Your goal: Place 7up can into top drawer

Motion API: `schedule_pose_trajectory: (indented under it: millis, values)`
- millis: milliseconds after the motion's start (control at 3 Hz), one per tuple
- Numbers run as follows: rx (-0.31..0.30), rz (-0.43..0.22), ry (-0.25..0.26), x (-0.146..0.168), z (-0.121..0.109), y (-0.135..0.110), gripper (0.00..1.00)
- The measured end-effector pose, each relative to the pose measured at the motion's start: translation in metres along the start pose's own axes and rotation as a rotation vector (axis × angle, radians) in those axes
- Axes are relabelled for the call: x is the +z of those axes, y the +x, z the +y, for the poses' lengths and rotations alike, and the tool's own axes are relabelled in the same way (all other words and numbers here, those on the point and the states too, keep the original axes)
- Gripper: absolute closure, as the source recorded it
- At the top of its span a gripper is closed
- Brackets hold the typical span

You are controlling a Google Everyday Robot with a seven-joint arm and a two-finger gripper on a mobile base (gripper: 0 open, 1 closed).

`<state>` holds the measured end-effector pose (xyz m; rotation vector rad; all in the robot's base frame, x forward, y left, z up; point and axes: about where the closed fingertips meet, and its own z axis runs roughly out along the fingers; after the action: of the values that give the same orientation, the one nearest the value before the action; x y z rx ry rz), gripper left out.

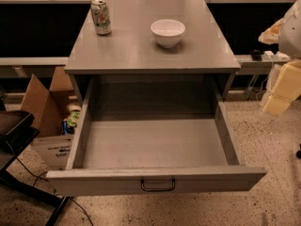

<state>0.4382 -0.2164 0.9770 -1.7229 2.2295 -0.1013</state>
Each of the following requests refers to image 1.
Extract white cable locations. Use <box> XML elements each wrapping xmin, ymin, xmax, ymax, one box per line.
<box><xmin>255</xmin><ymin>59</ymin><xmax>277</xmax><ymax>105</ymax></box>

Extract open cardboard box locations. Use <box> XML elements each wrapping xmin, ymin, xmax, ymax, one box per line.
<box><xmin>21</xmin><ymin>66</ymin><xmax>77</xmax><ymax>170</ymax></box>

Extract grey cabinet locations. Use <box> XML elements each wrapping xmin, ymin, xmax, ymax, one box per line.
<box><xmin>65</xmin><ymin>0</ymin><xmax>240</xmax><ymax>101</ymax></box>

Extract black adapter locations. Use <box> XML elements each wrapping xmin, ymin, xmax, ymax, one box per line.
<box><xmin>250</xmin><ymin>50</ymin><xmax>262</xmax><ymax>61</ymax></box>

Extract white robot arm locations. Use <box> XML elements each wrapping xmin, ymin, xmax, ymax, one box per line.
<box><xmin>259</xmin><ymin>0</ymin><xmax>301</xmax><ymax>116</ymax></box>

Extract colourful items in box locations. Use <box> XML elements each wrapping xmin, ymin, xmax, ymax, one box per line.
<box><xmin>61</xmin><ymin>103</ymin><xmax>81</xmax><ymax>135</ymax></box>

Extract black floor cable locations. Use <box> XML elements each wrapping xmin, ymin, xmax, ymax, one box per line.
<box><xmin>15</xmin><ymin>157</ymin><xmax>95</xmax><ymax>226</ymax></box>

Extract black drawer handle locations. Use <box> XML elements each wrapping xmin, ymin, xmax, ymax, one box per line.
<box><xmin>140</xmin><ymin>179</ymin><xmax>176</xmax><ymax>192</ymax></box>

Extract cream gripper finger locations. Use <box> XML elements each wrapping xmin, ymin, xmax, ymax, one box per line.
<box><xmin>261</xmin><ymin>59</ymin><xmax>301</xmax><ymax>116</ymax></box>

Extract open grey top drawer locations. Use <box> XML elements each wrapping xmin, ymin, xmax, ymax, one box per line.
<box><xmin>47</xmin><ymin>75</ymin><xmax>266</xmax><ymax>196</ymax></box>

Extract black office chair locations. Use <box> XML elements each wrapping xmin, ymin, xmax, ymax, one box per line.
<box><xmin>0</xmin><ymin>96</ymin><xmax>69</xmax><ymax>226</ymax></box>

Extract white ceramic bowl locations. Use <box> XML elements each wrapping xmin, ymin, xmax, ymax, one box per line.
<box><xmin>150</xmin><ymin>19</ymin><xmax>185</xmax><ymax>48</ymax></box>

